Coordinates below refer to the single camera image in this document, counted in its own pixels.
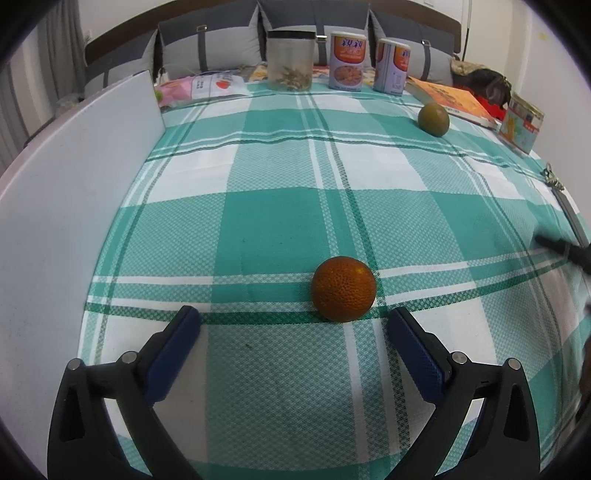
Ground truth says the bunch of keys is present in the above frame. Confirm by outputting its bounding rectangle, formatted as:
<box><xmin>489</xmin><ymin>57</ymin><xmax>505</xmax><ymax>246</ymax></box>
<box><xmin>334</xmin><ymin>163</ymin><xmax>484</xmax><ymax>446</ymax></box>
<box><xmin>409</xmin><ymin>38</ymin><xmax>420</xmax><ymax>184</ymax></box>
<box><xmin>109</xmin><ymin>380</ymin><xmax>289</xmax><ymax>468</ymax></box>
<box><xmin>540</xmin><ymin>161</ymin><xmax>566</xmax><ymax>191</ymax></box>

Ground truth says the dark bag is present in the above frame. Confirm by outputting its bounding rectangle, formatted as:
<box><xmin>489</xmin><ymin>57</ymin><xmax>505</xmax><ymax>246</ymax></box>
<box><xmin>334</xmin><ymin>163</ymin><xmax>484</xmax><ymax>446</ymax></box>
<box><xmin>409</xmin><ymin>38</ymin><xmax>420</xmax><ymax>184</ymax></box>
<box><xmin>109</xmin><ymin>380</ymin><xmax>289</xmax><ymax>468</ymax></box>
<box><xmin>451</xmin><ymin>60</ymin><xmax>512</xmax><ymax>108</ymax></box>

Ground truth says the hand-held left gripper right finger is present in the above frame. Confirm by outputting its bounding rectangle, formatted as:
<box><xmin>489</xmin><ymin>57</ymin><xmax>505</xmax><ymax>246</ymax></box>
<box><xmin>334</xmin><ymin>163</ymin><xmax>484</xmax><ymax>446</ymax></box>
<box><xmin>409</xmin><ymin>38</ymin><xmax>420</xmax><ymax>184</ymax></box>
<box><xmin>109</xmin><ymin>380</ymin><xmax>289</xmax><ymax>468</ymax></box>
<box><xmin>385</xmin><ymin>307</ymin><xmax>541</xmax><ymax>480</ymax></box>

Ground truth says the small orange mandarin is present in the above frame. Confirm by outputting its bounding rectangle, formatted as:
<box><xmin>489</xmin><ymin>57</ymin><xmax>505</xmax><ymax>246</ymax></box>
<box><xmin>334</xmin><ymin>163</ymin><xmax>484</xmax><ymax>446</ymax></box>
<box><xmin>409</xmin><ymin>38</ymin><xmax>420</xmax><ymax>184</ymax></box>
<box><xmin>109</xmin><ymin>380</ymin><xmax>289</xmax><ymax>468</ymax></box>
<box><xmin>311</xmin><ymin>255</ymin><xmax>378</xmax><ymax>323</ymax></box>

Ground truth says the orange book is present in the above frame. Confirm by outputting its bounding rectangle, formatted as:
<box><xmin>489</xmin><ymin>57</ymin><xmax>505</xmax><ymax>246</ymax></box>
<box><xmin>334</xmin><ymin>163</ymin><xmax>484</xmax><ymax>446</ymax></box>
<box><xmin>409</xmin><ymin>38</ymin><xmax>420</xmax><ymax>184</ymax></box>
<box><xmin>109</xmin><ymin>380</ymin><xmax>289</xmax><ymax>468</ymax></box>
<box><xmin>405</xmin><ymin>76</ymin><xmax>502</xmax><ymax>131</ymax></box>

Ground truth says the white packet with red print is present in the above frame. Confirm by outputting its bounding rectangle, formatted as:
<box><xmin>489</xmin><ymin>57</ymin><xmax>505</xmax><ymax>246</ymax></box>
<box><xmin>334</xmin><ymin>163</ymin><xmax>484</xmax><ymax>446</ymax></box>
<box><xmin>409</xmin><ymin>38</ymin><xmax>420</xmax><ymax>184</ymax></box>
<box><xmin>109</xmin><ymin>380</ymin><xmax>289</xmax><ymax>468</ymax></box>
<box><xmin>191</xmin><ymin>71</ymin><xmax>252</xmax><ymax>99</ymax></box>

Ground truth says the green plaid tablecloth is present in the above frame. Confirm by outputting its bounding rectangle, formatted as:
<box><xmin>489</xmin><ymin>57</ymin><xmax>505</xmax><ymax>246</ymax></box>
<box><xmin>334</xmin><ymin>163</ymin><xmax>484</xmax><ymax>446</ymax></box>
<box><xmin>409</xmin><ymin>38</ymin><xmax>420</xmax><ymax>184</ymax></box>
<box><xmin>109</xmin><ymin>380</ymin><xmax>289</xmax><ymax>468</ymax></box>
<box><xmin>76</xmin><ymin>78</ymin><xmax>591</xmax><ymax>476</ymax></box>

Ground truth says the purple printed can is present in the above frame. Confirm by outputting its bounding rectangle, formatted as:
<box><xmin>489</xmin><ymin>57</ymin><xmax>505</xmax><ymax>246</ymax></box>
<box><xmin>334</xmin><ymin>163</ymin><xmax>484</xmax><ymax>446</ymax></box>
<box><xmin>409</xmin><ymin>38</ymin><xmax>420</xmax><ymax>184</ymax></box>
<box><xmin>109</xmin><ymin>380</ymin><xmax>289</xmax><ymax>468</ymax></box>
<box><xmin>373</xmin><ymin>38</ymin><xmax>411</xmax><ymax>96</ymax></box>
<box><xmin>329</xmin><ymin>31</ymin><xmax>368</xmax><ymax>91</ymax></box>

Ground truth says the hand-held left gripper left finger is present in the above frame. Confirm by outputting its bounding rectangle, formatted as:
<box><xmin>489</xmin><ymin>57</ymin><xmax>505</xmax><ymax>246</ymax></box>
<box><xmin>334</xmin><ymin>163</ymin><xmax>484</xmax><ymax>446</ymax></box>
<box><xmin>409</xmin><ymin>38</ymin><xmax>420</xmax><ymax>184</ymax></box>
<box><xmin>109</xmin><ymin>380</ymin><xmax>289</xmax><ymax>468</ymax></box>
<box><xmin>47</xmin><ymin>305</ymin><xmax>202</xmax><ymax>480</ymax></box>

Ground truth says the pale printed tin can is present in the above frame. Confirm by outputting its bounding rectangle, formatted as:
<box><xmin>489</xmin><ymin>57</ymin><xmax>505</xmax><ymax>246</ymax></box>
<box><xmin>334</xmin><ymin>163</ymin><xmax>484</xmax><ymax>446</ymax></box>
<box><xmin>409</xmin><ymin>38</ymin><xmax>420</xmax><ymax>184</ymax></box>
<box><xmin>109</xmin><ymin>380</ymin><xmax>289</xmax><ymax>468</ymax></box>
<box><xmin>499</xmin><ymin>91</ymin><xmax>546</xmax><ymax>155</ymax></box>

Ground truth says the grey cushion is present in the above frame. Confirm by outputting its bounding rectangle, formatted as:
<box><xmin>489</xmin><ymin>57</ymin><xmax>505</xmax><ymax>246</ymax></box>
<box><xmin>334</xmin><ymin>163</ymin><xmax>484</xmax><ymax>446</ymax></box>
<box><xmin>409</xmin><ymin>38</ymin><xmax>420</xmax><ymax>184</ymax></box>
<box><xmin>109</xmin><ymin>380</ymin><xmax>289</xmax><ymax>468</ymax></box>
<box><xmin>259</xmin><ymin>0</ymin><xmax>372</xmax><ymax>68</ymax></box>
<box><xmin>369</xmin><ymin>10</ymin><xmax>455</xmax><ymax>88</ymax></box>
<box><xmin>158</xmin><ymin>9</ymin><xmax>262</xmax><ymax>81</ymax></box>
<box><xmin>84</xmin><ymin>32</ymin><xmax>160</xmax><ymax>99</ymax></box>

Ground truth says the white board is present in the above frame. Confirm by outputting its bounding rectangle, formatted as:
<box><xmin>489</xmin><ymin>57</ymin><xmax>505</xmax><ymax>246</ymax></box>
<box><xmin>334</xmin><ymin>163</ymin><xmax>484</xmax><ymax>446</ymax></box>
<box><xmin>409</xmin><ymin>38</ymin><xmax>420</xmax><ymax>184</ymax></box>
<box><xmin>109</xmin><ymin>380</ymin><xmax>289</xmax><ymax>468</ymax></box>
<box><xmin>0</xmin><ymin>69</ymin><xmax>166</xmax><ymax>467</ymax></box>

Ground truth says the pink packet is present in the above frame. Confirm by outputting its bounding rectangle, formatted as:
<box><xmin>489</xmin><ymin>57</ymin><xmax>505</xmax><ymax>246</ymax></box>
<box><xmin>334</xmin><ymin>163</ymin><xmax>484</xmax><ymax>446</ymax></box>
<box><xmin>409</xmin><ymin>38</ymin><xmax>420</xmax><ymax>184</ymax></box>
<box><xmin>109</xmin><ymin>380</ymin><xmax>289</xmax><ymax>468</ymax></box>
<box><xmin>157</xmin><ymin>76</ymin><xmax>197</xmax><ymax>108</ymax></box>

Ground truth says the clear jar with black lid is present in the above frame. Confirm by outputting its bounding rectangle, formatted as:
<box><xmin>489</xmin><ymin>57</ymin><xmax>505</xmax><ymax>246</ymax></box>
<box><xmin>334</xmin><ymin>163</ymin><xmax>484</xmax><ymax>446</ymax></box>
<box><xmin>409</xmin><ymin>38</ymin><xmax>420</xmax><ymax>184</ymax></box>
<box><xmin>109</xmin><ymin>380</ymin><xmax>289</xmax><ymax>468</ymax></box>
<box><xmin>267</xmin><ymin>30</ymin><xmax>317</xmax><ymax>91</ymax></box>

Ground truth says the floral bed sheet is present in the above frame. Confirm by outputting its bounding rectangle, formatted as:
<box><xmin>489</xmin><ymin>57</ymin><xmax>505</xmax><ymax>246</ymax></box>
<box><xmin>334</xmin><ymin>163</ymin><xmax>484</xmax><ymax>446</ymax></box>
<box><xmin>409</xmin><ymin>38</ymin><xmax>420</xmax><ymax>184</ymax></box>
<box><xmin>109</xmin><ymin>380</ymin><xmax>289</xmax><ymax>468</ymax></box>
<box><xmin>245</xmin><ymin>62</ymin><xmax>384</xmax><ymax>86</ymax></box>

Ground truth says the grey curtain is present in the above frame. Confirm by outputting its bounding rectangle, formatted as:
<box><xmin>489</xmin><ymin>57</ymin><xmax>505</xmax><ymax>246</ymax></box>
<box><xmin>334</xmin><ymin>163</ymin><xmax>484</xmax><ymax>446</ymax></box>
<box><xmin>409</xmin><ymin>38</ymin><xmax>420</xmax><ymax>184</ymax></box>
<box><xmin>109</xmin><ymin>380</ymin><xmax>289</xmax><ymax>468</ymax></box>
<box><xmin>0</xmin><ymin>0</ymin><xmax>88</xmax><ymax>153</ymax></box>

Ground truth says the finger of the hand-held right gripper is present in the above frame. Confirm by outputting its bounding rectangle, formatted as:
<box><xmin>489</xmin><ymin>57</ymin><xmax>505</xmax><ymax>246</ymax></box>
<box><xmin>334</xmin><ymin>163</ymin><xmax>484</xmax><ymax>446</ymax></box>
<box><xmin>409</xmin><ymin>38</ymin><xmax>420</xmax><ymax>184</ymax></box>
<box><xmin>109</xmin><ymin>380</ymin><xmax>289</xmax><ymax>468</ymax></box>
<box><xmin>534</xmin><ymin>234</ymin><xmax>591</xmax><ymax>274</ymax></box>

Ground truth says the brown headboard panel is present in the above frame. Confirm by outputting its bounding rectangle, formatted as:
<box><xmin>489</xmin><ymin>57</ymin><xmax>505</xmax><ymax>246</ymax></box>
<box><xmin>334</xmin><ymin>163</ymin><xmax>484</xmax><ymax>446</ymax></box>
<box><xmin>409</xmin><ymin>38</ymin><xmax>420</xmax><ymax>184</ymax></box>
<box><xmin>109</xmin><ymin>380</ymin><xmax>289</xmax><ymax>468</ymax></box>
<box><xmin>369</xmin><ymin>0</ymin><xmax>462</xmax><ymax>56</ymax></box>
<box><xmin>84</xmin><ymin>0</ymin><xmax>259</xmax><ymax>61</ymax></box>

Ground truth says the red box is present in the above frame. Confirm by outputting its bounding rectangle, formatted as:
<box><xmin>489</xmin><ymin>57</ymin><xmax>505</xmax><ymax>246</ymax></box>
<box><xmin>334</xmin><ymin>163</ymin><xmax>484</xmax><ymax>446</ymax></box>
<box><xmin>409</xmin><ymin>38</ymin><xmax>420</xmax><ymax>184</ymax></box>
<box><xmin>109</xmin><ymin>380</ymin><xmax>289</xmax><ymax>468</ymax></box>
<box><xmin>475</xmin><ymin>95</ymin><xmax>509</xmax><ymax>121</ymax></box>

